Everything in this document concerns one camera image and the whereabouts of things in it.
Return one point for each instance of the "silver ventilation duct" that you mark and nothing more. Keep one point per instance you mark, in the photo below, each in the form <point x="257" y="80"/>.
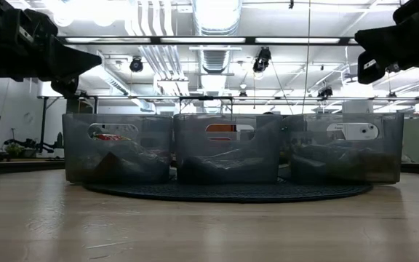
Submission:
<point x="216" y="14"/>

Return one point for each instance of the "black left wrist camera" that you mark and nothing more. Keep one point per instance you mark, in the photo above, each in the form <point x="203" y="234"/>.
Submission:
<point x="65" y="87"/>

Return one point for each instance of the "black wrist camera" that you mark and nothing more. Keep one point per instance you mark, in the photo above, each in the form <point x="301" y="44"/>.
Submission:
<point x="65" y="87"/>
<point x="371" y="71"/>

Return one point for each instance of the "orange box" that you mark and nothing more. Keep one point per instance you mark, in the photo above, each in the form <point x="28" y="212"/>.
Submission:
<point x="221" y="128"/>

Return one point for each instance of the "white box appliance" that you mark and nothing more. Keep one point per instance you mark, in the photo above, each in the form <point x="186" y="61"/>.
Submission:
<point x="358" y="131"/>

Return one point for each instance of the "translucent grey plastic bin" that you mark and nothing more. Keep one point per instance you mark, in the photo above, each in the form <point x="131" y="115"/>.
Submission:
<point x="78" y="123"/>
<point x="191" y="127"/>
<point x="304" y="127"/>

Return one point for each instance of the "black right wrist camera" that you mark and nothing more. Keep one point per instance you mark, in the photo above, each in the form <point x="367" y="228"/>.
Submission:
<point x="371" y="71"/>

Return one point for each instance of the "red Chewy granola bar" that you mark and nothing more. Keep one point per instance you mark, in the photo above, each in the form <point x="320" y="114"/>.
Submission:
<point x="109" y="137"/>

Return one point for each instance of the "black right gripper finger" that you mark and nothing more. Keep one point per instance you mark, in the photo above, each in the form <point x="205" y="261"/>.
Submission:
<point x="378" y="35"/>
<point x="382" y="46"/>

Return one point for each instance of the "round dark woven placemat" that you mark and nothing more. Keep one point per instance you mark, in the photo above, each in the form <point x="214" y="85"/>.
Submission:
<point x="231" y="193"/>

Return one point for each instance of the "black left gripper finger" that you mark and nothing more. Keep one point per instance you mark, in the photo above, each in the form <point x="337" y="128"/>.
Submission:
<point x="67" y="71"/>
<point x="71" y="54"/>

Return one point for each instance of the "small potted plant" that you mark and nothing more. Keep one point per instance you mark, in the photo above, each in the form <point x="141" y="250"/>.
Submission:
<point x="14" y="149"/>

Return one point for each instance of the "black background robot arm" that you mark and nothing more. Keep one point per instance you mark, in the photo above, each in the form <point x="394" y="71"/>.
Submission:
<point x="31" y="142"/>

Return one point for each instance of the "white column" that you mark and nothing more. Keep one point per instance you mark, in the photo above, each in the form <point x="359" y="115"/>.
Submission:
<point x="357" y="105"/>

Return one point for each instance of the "black overhead light beam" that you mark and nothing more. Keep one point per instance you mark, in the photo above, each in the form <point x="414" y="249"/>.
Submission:
<point x="249" y="40"/>

